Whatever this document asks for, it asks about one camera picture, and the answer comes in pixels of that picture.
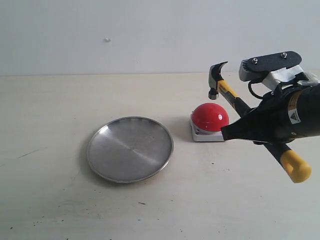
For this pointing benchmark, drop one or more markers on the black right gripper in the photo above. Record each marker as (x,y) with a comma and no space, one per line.
(292,114)

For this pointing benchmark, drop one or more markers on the yellow black claw hammer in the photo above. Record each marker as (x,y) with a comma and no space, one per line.
(296,168)

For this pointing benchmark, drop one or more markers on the red dome push button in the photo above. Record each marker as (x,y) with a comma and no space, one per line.
(206,122)

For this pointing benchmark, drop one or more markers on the round steel plate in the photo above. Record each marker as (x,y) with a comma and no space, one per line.
(130,149)

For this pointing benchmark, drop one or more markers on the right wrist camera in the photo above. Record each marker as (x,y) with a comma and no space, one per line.
(282,68)

